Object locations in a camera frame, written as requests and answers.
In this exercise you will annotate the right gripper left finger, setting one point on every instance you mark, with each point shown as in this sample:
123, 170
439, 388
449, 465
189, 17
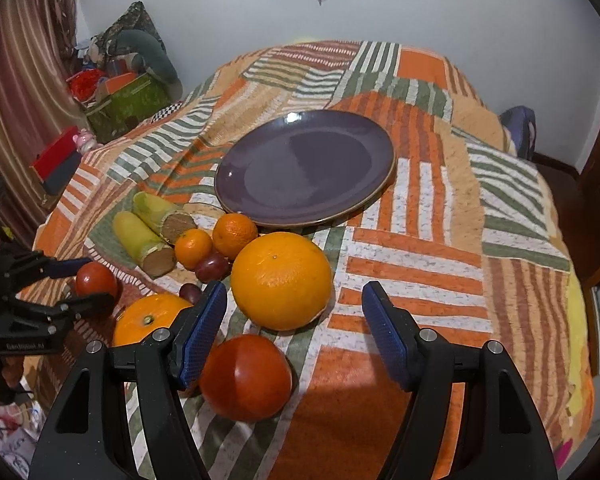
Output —
86, 434

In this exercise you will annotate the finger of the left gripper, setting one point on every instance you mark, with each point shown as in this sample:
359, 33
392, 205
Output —
74, 307
65, 267

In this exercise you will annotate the small red tomato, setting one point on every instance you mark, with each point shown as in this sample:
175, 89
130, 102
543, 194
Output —
95, 278

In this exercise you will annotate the large orange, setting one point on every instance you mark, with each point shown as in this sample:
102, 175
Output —
145, 315
281, 281

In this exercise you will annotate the yellow sugarcane piece front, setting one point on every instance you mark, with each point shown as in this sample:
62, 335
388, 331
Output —
148, 250

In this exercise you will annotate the yellow sugarcane piece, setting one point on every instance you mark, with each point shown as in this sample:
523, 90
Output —
167, 220
148, 250

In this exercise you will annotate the dark red grape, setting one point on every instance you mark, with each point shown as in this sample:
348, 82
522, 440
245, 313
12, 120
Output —
190, 292
214, 267

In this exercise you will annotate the small mandarin front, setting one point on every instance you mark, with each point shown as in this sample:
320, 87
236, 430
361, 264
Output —
191, 247

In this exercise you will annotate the small mandarin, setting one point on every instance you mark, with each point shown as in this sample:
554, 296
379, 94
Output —
191, 247
232, 233

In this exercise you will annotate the large red tomato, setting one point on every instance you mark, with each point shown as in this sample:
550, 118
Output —
246, 379

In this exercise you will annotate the red and navy box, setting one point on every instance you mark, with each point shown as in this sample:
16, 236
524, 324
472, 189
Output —
56, 165

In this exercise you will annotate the pink toy figure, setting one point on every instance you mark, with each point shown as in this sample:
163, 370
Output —
85, 141

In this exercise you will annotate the green floral box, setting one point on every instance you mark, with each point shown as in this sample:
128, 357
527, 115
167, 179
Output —
126, 108

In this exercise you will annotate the red plastic bag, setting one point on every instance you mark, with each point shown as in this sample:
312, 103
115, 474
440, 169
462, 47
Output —
83, 85

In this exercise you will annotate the patchwork striped bedspread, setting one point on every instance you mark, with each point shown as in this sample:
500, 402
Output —
465, 237

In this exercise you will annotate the striped maroon curtain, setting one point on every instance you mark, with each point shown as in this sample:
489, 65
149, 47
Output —
37, 39

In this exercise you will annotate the dark green cushion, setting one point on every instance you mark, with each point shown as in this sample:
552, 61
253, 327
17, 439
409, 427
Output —
143, 53

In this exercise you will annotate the purple ceramic plate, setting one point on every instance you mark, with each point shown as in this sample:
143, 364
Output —
305, 168

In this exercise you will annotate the camouflage pillow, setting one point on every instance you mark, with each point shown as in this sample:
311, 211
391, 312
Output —
135, 17

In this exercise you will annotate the blue bag beside bed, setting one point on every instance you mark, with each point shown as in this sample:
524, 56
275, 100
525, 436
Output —
521, 125

